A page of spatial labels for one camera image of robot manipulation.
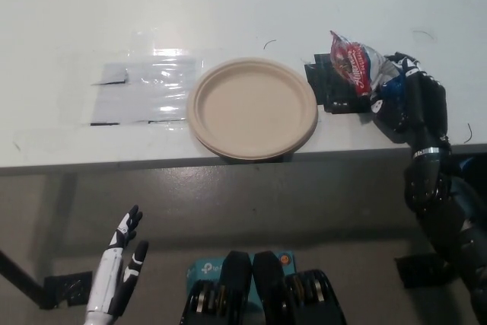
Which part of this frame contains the clear plastic sheet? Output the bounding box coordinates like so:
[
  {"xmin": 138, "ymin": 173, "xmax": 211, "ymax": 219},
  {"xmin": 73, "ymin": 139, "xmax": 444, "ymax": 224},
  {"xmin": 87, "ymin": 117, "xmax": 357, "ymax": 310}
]
[{"xmin": 78, "ymin": 49, "xmax": 206, "ymax": 128}]

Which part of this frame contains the beige paper plate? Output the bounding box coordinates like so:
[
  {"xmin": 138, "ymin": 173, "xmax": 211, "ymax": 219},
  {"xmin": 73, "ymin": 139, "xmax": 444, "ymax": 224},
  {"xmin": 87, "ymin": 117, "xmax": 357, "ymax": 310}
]
[{"xmin": 186, "ymin": 57, "xmax": 319, "ymax": 161}]

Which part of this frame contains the black tape patch on table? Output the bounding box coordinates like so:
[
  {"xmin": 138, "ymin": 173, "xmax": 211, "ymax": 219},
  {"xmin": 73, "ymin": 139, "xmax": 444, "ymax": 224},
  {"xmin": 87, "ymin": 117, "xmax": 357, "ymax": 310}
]
[{"xmin": 303, "ymin": 52, "xmax": 376, "ymax": 115}]

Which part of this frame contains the teal cardboard router box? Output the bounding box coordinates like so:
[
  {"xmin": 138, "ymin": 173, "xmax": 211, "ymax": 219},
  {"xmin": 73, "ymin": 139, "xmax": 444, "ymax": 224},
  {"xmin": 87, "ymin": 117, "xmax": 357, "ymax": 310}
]
[{"xmin": 185, "ymin": 250, "xmax": 296, "ymax": 305}]

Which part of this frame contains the red white blue seed bag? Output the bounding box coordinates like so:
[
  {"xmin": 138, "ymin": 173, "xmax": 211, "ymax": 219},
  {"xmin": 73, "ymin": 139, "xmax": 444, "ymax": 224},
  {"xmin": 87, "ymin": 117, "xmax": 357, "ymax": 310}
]
[{"xmin": 329, "ymin": 30, "xmax": 404, "ymax": 100}]

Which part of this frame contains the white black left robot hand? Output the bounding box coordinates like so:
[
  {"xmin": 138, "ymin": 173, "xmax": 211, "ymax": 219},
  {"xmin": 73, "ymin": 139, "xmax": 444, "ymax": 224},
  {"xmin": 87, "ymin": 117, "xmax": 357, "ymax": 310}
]
[{"xmin": 86, "ymin": 205, "xmax": 149, "ymax": 318}]

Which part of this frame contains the black and blue object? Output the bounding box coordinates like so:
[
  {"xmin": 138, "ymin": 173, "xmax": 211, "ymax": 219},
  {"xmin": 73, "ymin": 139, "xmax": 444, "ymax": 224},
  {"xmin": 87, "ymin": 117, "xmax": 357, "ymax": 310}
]
[{"xmin": 447, "ymin": 155, "xmax": 487, "ymax": 189}]

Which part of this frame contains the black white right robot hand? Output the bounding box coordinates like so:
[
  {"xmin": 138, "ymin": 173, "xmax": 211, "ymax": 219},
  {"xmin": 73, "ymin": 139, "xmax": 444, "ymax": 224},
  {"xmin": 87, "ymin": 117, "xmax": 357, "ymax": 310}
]
[{"xmin": 371, "ymin": 50, "xmax": 449, "ymax": 153}]

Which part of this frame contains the black diagonal table brace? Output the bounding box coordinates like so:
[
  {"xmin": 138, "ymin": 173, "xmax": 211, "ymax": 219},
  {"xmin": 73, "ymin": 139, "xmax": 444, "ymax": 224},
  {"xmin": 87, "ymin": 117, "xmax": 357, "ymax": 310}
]
[{"xmin": 0, "ymin": 250, "xmax": 49, "ymax": 309}]

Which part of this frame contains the grey table leg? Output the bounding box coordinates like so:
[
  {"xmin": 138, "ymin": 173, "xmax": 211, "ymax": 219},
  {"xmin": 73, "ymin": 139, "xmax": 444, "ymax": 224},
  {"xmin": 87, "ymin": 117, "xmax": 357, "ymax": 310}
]
[{"xmin": 55, "ymin": 172, "xmax": 79, "ymax": 261}]

